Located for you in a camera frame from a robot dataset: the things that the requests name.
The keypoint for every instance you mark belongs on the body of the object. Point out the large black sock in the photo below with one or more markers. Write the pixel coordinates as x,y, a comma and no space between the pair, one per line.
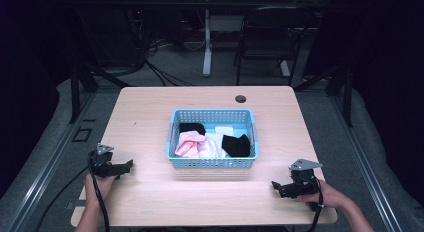
236,146

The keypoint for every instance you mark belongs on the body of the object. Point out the black metal stand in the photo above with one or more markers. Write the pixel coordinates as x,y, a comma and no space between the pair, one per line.
348,95
75,92

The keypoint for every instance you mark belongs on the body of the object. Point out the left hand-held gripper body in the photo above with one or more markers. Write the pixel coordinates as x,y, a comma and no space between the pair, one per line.
101,162

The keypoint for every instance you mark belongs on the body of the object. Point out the blue plastic basket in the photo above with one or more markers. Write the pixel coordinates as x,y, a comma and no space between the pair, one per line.
213,162

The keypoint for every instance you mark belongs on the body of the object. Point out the small black sock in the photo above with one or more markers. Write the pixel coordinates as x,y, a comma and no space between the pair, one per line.
191,127

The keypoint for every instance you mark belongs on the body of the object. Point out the person's right hand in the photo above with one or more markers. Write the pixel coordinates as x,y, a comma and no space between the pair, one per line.
328,195

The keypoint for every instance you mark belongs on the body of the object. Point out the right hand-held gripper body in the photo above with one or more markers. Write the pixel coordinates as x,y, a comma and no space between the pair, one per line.
301,178

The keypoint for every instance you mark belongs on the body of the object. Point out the pink sock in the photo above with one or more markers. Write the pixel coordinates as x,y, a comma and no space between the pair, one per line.
188,145

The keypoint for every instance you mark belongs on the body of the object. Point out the white desk leg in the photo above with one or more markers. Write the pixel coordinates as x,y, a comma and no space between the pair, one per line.
207,45
284,68

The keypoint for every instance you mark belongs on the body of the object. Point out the person's left hand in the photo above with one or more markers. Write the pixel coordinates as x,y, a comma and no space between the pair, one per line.
100,187

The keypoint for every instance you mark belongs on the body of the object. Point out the metal floor rail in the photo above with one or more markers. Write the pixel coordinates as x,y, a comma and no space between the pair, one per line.
50,168
366,165

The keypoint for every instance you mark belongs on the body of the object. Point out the white sock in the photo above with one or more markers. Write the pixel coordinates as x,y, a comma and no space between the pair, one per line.
213,147

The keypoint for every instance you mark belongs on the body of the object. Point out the small white folded cloth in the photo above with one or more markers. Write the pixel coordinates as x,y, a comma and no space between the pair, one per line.
224,130

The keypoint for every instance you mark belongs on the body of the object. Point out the black chair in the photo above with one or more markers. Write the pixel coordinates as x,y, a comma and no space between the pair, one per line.
270,35

